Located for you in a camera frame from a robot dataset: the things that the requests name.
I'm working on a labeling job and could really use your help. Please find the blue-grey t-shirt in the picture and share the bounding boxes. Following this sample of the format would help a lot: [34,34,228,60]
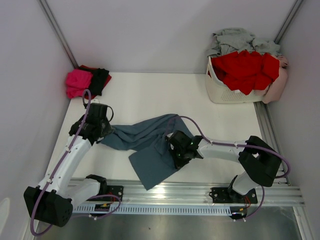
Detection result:
[100,114,193,191]

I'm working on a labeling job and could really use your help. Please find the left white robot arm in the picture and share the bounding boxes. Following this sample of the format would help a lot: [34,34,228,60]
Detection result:
[23,103,113,227]

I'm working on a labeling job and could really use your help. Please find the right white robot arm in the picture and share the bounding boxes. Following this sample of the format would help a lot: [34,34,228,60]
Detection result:
[165,130,282,204]

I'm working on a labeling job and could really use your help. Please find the folded black t-shirt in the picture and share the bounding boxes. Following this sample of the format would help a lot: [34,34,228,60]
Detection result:
[88,68,109,96]

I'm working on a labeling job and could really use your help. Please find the folded pink t-shirt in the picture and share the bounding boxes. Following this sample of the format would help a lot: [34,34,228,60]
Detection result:
[65,69,93,99]

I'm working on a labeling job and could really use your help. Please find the white laundry basket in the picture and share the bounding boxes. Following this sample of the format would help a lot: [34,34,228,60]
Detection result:
[205,56,263,104]

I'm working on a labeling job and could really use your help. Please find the red t-shirt in basket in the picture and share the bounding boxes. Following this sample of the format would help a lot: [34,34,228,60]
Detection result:
[211,50,280,95]

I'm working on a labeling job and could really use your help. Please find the light pink garment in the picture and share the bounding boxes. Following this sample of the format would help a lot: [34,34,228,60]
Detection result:
[262,55,289,104]

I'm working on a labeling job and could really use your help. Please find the grey t-shirt in basket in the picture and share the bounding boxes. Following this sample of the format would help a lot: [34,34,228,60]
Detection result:
[206,28,281,58]

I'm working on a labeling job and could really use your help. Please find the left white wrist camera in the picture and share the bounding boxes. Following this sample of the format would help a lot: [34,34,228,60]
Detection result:
[90,99,100,104]

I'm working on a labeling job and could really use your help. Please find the aluminium mounting rail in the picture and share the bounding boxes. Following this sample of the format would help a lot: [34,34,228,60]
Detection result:
[107,179,305,207]

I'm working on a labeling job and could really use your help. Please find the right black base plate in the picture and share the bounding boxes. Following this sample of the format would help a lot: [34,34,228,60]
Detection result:
[208,187,258,204]

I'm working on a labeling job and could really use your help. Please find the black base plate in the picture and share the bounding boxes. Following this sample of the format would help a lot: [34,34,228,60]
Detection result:
[208,187,258,204]
[94,185,124,202]

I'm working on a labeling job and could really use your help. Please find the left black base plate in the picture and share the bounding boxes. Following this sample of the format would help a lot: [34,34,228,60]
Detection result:
[94,185,124,202]

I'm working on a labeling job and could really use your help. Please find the right side aluminium rail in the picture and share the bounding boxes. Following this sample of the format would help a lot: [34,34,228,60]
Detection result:
[253,101,292,186]

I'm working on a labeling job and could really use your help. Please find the white slotted cable duct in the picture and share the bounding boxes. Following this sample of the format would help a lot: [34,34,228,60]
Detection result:
[73,203,232,216]

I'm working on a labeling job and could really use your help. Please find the left corner aluminium post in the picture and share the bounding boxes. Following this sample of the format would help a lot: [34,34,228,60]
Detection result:
[37,0,79,69]

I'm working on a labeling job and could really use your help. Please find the corner aluminium post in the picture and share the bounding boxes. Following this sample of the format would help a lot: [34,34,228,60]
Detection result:
[274,0,305,45]
[37,0,79,69]

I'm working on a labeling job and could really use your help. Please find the right corner aluminium post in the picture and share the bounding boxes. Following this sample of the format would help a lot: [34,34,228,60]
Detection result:
[274,0,305,45]

